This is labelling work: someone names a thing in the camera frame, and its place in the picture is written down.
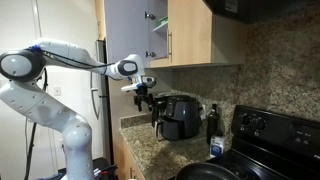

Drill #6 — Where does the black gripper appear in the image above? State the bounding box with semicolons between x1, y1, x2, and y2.
133;84;156;113

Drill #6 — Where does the black air fryer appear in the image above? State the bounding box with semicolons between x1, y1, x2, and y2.
153;94;203;142

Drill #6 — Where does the black electric stove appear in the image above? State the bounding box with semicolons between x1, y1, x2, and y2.
168;104;320;180

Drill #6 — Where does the wooden wall cabinet body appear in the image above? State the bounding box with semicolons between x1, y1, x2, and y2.
148;0;248;70

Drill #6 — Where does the tall wooden side panel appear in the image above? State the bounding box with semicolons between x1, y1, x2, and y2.
94;0;107;41

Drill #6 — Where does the white light switch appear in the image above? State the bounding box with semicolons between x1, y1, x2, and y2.
53;85;63;97

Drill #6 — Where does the dark glass oil bottle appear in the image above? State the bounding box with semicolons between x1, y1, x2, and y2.
206;103;221;145

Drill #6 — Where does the long metal bar door handle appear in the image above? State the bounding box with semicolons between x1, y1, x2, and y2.
167;29;174;60

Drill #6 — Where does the stainless steel refrigerator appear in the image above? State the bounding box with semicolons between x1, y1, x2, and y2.
89;39;112;163

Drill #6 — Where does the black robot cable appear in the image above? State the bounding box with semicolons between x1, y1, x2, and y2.
31;46;118;72

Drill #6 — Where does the wooden base cabinet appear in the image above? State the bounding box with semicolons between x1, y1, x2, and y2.
113;132;146;180

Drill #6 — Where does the black frying pan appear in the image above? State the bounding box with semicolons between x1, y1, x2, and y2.
174;161;242;180

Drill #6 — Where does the green box on shelf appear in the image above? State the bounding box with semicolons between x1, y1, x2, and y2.
157;16;169;27

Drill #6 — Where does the small white blue-label container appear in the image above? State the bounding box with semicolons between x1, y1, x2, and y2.
209;129;226;159

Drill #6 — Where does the wooden cabinet door grey inside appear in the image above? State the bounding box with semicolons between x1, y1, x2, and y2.
104;0;150;70

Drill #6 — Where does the black over-range microwave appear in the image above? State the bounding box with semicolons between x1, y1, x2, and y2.
203;0;320;25

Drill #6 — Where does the white wall outlet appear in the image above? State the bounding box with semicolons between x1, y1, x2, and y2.
199;103;207;122

